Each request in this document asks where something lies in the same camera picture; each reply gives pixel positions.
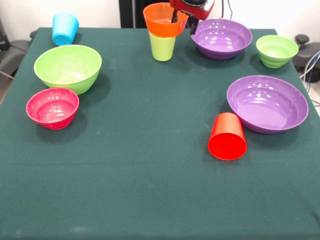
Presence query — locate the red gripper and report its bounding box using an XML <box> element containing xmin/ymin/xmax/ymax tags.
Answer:
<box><xmin>169</xmin><ymin>0</ymin><xmax>216</xmax><ymax>36</ymax></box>

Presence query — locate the orange bowl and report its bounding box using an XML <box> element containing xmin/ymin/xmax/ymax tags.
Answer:
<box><xmin>142</xmin><ymin>2</ymin><xmax>190</xmax><ymax>38</ymax></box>

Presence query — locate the yellow-green cup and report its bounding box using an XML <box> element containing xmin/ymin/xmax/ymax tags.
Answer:
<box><xmin>148</xmin><ymin>31</ymin><xmax>177</xmax><ymax>62</ymax></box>

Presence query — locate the blue cup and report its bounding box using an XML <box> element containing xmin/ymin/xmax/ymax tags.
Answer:
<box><xmin>51</xmin><ymin>12</ymin><xmax>80</xmax><ymax>48</ymax></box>

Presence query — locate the large green bowl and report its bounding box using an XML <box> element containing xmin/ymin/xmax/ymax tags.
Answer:
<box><xmin>33</xmin><ymin>44</ymin><xmax>103</xmax><ymax>96</ymax></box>

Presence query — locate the red cup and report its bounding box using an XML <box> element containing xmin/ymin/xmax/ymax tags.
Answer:
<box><xmin>207</xmin><ymin>112</ymin><xmax>248</xmax><ymax>161</ymax></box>

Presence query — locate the pink bowl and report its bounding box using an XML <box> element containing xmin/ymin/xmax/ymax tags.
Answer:
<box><xmin>25</xmin><ymin>87</ymin><xmax>80</xmax><ymax>131</ymax></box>

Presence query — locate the purple bowl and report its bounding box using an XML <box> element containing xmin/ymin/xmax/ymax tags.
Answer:
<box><xmin>190</xmin><ymin>18</ymin><xmax>253</xmax><ymax>61</ymax></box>
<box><xmin>226</xmin><ymin>75</ymin><xmax>310</xmax><ymax>135</ymax></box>

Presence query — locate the small green bowl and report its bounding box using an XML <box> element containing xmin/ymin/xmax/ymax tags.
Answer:
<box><xmin>255</xmin><ymin>34</ymin><xmax>300</xmax><ymax>69</ymax></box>

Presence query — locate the black chair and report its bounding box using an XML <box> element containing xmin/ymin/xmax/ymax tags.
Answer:
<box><xmin>294</xmin><ymin>34</ymin><xmax>320</xmax><ymax>83</ymax></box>
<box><xmin>0</xmin><ymin>17</ymin><xmax>37</xmax><ymax>79</ymax></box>

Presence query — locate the dark green tablecloth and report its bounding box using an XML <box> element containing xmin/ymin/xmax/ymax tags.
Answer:
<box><xmin>0</xmin><ymin>26</ymin><xmax>320</xmax><ymax>240</ymax></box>

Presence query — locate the black cable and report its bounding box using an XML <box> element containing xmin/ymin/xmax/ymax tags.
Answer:
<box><xmin>221</xmin><ymin>0</ymin><xmax>235</xmax><ymax>21</ymax></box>

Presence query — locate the white cable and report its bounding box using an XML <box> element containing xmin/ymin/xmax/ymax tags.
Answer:
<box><xmin>299</xmin><ymin>56</ymin><xmax>320</xmax><ymax>80</ymax></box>

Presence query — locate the blue cable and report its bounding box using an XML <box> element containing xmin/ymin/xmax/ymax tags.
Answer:
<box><xmin>305</xmin><ymin>49</ymin><xmax>320</xmax><ymax>85</ymax></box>

